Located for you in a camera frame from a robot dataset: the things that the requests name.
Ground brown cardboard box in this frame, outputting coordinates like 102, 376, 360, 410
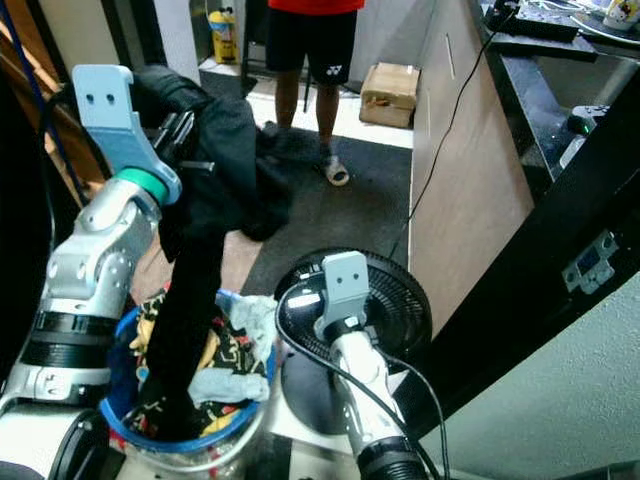
360, 62, 422, 129

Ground black countertop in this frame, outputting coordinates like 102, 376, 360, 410
472, 0, 640, 201

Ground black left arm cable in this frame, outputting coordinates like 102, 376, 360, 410
38, 85, 79, 191

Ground white plate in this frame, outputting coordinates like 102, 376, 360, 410
572, 8, 640, 47

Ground black slanted panel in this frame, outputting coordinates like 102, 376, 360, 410
395, 70, 640, 441

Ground blue rimmed laundry basket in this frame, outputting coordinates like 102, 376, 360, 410
100, 290, 279, 477

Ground dark floor mat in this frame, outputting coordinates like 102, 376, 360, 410
240, 125, 413, 299

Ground black device on counter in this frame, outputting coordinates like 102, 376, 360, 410
485, 0, 583, 43

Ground grey game controller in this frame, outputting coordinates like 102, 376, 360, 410
564, 104, 613, 139

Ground black floor fan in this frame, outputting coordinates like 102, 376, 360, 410
274, 247, 434, 437

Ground light grey cloth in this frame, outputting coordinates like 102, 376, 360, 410
190, 367, 272, 407
226, 294, 279, 353

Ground black yellow patterned garment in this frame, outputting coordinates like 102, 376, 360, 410
130, 290, 276, 436

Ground person in red shirt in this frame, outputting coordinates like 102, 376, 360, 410
265, 0, 367, 188

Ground thin black power cable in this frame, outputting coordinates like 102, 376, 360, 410
390, 15, 506, 256

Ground wooden cabinet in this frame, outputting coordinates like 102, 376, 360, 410
408, 0, 536, 336

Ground light blue left wrist camera mount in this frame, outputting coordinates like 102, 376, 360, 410
72, 65, 184, 207

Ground black trousers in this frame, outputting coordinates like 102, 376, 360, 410
135, 65, 297, 443

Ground silver metal latch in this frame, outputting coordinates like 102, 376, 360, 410
563, 230, 620, 295

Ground light blue right wrist camera mount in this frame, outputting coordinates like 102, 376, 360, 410
315, 250, 372, 343

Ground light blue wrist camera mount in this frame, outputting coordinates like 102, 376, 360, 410
315, 250, 372, 343
72, 65, 184, 207

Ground yellow bottle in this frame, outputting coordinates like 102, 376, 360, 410
207, 8, 240, 65

